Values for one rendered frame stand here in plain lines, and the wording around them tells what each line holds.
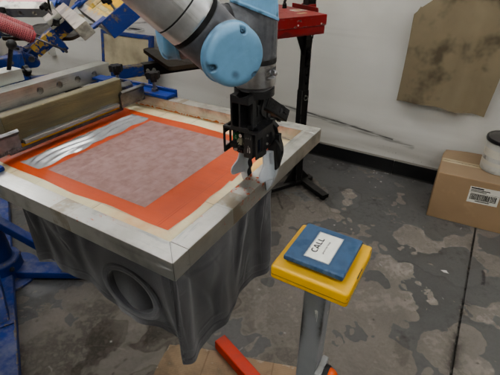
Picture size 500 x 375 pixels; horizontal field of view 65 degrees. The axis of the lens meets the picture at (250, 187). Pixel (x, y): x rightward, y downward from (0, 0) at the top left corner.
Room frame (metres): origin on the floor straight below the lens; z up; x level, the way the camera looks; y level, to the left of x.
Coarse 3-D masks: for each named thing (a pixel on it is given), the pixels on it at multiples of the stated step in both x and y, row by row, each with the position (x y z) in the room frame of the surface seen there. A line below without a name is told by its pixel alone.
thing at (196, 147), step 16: (128, 112) 1.13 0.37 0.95; (80, 128) 1.01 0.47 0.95; (96, 128) 1.01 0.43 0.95; (128, 128) 1.01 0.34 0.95; (144, 128) 1.01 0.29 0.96; (160, 128) 1.01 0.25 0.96; (176, 128) 1.01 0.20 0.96; (192, 128) 1.01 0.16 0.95; (128, 144) 0.91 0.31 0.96; (144, 144) 0.91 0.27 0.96; (160, 144) 0.91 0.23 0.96; (176, 144) 0.91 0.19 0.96; (192, 144) 0.91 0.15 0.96; (208, 144) 0.91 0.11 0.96; (176, 160) 0.82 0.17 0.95; (192, 160) 0.82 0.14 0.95; (208, 160) 0.82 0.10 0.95; (224, 160) 0.82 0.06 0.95; (224, 176) 0.75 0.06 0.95
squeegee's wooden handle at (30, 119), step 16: (112, 80) 1.12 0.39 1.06; (64, 96) 0.98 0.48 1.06; (80, 96) 1.01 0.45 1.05; (96, 96) 1.06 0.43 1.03; (112, 96) 1.10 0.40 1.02; (16, 112) 0.87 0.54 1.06; (32, 112) 0.89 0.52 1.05; (48, 112) 0.93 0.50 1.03; (64, 112) 0.96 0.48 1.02; (80, 112) 1.00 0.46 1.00; (0, 128) 0.84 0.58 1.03; (16, 128) 0.85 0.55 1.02; (32, 128) 0.88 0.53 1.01; (48, 128) 0.92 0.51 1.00
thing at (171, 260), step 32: (288, 128) 0.94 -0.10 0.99; (320, 128) 0.93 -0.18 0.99; (288, 160) 0.77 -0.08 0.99; (0, 192) 0.66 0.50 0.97; (32, 192) 0.63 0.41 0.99; (256, 192) 0.64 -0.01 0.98; (64, 224) 0.56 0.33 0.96; (96, 224) 0.53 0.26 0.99; (128, 224) 0.53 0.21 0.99; (192, 224) 0.53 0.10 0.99; (224, 224) 0.55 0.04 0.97; (128, 256) 0.48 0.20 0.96; (160, 256) 0.45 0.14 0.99; (192, 256) 0.47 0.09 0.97
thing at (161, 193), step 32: (0, 160) 0.82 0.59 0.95; (64, 160) 0.82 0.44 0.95; (96, 160) 0.82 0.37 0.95; (128, 160) 0.82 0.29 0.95; (160, 160) 0.82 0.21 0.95; (96, 192) 0.68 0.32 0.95; (128, 192) 0.68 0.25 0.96; (160, 192) 0.68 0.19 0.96; (192, 192) 0.68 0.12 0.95; (160, 224) 0.57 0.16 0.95
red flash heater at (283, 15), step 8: (280, 8) 2.24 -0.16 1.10; (288, 8) 2.24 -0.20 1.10; (296, 8) 2.24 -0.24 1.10; (304, 8) 2.26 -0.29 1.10; (312, 8) 2.20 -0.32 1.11; (280, 16) 1.97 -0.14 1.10; (288, 16) 1.97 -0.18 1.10; (296, 16) 1.97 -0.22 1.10; (304, 16) 1.98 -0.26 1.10; (312, 16) 2.01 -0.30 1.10; (320, 16) 2.03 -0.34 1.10; (280, 24) 1.92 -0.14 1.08; (288, 24) 1.94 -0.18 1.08; (296, 24) 1.96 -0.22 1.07; (304, 24) 1.99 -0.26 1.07; (312, 24) 2.01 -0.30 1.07; (320, 24) 2.03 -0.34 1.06; (280, 32) 1.92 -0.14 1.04; (288, 32) 1.95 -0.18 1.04; (296, 32) 1.97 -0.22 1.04; (304, 32) 1.99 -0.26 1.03; (312, 32) 2.02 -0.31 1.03; (320, 32) 2.04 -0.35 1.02
